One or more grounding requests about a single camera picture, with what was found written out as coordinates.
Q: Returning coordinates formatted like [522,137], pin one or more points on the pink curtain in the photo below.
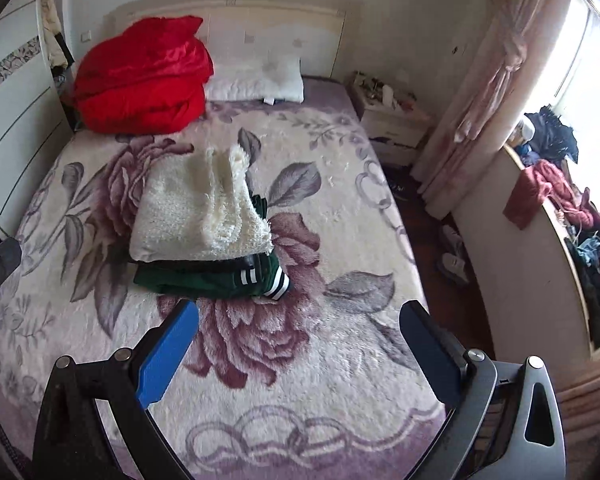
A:
[500,85]

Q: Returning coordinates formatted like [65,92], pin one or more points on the dark shoes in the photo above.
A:
[400,185]

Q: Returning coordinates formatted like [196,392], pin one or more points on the green jacket with striped cuffs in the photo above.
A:
[200,277]

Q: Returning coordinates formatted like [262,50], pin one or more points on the cream bed headboard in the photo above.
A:
[280,25]

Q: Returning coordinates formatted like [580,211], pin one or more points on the white nightstand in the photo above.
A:
[390,125]

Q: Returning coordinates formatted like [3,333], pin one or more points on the white wardrobe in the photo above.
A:
[15,135]

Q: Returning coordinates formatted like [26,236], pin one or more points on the red duvet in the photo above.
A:
[140,75]

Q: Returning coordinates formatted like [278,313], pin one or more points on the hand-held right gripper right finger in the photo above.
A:
[425,355]

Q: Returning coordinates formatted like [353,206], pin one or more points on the pink ribbed cloth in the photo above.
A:
[590,400]

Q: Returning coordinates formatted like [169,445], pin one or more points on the white pillow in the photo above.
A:
[260,80]

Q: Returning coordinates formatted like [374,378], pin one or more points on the floral plush blanket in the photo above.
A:
[330,240]

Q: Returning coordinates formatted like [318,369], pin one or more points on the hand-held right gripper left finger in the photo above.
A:
[167,355]

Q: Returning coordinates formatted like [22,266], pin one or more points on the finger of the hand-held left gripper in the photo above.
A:
[0,265]

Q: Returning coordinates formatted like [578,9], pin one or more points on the dark blue garment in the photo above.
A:
[552,135]

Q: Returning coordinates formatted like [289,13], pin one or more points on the maroon knit garment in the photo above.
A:
[540,185]

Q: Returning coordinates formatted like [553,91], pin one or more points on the white cup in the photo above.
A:
[388,96]

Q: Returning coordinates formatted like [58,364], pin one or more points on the white fluffy sweater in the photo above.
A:
[180,210]

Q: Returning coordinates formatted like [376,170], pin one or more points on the beige hanging garment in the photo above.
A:
[52,20]

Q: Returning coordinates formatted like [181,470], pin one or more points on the pile of mixed clothes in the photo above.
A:
[595,270]

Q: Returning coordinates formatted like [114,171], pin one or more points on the window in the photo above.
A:
[595,85]

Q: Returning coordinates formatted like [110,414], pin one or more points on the wall switch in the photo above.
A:
[85,37]

